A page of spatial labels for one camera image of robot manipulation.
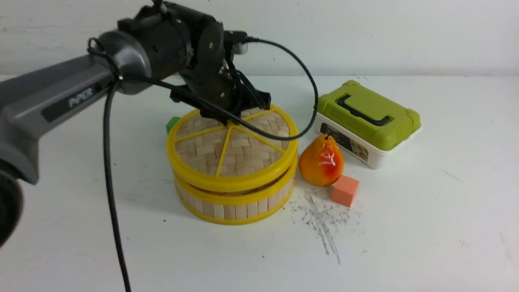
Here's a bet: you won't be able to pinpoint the green lidded white storage box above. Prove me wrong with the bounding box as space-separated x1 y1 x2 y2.
313 80 422 169

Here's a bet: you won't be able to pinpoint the bamboo steamer basket yellow rims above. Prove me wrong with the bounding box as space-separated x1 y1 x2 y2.
174 160 297 225

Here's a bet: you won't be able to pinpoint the salmon pink cube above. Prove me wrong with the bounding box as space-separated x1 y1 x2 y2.
330 175 360 208

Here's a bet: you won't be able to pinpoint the yellow woven steamer lid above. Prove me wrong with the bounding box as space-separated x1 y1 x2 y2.
166 110 298 192

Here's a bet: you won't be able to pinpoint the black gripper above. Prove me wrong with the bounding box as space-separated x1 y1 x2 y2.
118 1 271 120

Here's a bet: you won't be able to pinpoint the orange yellow toy pear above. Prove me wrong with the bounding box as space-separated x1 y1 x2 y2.
298 134 345 187

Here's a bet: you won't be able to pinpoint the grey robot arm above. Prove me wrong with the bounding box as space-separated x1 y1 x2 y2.
1 0 271 245

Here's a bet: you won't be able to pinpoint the small green cube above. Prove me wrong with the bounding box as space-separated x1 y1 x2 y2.
165 116 180 135

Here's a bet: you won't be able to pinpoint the black cable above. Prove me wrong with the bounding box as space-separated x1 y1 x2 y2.
87 36 320 292

